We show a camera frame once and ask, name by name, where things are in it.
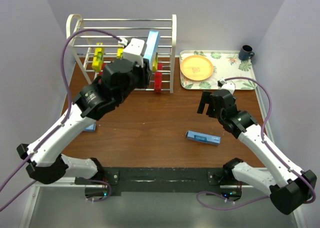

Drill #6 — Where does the dark blue mug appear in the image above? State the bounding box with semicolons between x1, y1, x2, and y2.
238;45;255;61

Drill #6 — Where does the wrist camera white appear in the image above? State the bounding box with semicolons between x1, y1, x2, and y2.
122;38;146;67
217;79;236;95

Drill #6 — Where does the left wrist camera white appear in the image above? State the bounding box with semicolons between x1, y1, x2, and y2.
122;38;146;67

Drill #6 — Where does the red toothpaste box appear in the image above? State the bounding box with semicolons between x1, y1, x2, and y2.
98;63;106;84
154;63;163;94

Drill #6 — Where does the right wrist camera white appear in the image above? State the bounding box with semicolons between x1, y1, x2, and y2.
217;79;236;95

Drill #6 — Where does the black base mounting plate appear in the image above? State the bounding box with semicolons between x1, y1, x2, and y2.
74;166;243;198

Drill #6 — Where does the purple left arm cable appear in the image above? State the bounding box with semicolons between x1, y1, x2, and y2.
0;29;128;212

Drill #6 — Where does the blue toothpaste box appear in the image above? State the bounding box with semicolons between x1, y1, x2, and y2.
84;123;96;132
143;30;160;71
185;130;221;146

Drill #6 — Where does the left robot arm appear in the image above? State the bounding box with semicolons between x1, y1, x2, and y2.
17;58;152;185

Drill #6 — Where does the orange plate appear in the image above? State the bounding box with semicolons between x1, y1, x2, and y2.
180;55;214;82

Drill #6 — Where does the white metal shelf rack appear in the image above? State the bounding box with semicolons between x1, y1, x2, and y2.
66;14;177;93

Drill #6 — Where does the yellow toothpaste box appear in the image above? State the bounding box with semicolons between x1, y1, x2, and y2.
152;52;158;72
116;43;125;59
91;42;105;73

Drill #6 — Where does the aluminium rail frame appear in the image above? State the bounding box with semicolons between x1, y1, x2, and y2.
21;178;307;228

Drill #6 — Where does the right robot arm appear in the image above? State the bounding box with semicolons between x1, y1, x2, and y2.
197;89;317;215

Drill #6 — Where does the floral serving tray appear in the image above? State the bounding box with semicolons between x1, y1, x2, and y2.
179;50;256;90

